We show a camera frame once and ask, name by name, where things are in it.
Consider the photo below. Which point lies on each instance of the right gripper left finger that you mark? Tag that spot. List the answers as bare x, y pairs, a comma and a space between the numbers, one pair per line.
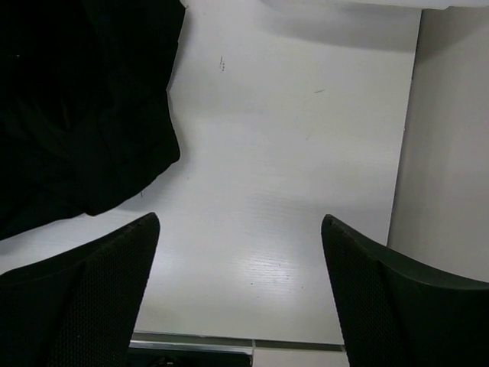
79, 308

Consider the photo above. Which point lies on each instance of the black skirt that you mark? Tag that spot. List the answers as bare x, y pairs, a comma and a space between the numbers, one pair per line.
85, 117

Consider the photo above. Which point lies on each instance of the aluminium table edge rail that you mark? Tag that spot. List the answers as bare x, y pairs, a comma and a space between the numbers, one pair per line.
220, 344

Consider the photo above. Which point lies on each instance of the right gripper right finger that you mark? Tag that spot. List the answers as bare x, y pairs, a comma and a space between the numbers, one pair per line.
396, 311

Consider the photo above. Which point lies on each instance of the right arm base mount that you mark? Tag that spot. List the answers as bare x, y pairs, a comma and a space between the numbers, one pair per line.
159, 357

